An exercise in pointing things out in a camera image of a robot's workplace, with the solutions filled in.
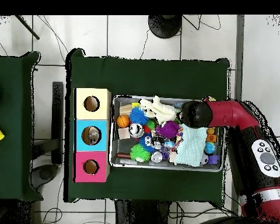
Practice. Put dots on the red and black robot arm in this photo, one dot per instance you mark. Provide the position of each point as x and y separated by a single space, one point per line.
224 114

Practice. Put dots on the wooden three-hole sorting box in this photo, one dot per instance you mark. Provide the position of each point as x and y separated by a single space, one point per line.
102 140

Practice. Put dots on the crushed silver can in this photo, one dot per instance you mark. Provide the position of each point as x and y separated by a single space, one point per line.
135 130

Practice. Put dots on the blue spiky rubber ball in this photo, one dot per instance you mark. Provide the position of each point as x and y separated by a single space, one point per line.
138 116

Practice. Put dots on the orange toy basketball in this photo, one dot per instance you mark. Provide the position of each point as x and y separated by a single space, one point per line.
123 121

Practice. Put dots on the blue spiky ball with eyes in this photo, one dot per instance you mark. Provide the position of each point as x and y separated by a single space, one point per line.
144 143

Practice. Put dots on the green spiky rubber ball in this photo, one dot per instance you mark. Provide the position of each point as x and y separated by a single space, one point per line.
140 152

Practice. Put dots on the purple spiky rubber toy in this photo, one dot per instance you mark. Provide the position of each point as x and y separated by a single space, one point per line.
169 129

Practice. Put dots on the colourful dotted cloth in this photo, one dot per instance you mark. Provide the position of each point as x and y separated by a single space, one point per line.
179 137

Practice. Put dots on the dark green tablecloth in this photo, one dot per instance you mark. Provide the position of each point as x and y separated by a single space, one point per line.
142 74

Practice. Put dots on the mint green knitted cloth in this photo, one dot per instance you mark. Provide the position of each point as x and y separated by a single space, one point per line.
192 147

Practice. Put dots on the small globe ball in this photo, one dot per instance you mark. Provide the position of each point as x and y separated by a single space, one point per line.
209 148

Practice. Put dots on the black flat panel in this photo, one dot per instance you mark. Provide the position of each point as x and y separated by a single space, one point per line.
57 121

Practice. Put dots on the black round stand base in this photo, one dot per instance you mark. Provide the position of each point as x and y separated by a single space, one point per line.
164 25

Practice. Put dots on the grey stand foot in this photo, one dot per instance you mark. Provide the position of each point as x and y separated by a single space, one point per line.
45 175

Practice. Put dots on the dark green side-table cloth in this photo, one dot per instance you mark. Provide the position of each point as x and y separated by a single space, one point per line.
14 93

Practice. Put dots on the black rod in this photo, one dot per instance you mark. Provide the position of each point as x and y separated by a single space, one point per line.
28 27

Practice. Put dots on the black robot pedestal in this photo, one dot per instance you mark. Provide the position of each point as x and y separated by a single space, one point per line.
140 214

